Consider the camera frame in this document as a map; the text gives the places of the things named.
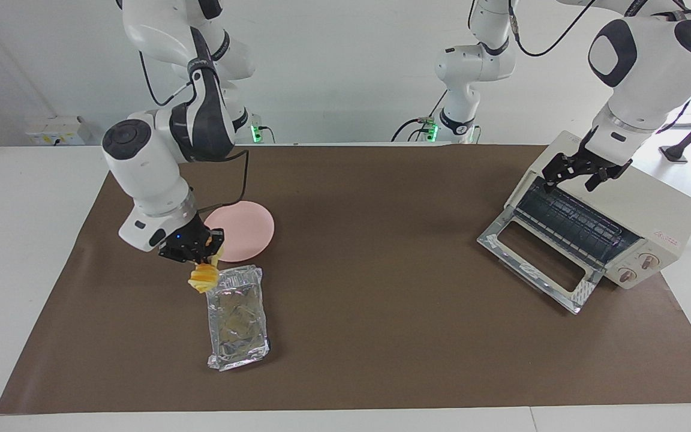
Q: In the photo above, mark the glass oven door metal frame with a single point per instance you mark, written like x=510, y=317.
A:
x=501, y=243

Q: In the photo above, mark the beige oven knob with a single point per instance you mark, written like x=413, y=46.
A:
x=626, y=275
x=649, y=260

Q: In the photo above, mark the sliced yellow bread loaf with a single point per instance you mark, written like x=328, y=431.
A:
x=203, y=279

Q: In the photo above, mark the white toaster oven body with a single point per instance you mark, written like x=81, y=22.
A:
x=651, y=210

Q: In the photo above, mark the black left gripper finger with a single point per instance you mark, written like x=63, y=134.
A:
x=606, y=175
x=555, y=171

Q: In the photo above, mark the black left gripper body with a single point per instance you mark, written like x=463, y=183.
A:
x=594, y=159

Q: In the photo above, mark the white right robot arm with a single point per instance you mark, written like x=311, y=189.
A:
x=141, y=162

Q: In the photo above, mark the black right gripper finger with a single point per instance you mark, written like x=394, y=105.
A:
x=200, y=259
x=216, y=240

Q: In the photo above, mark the white wall socket box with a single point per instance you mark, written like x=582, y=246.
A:
x=57, y=130

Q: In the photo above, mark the aluminium foil tray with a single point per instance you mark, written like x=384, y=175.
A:
x=237, y=318

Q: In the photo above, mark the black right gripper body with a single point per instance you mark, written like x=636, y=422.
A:
x=180, y=243

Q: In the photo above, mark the pink round plate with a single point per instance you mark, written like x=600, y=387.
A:
x=243, y=231

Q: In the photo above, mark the brown paper table mat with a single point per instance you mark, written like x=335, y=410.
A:
x=381, y=336

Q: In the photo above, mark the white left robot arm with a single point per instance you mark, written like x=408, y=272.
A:
x=651, y=66

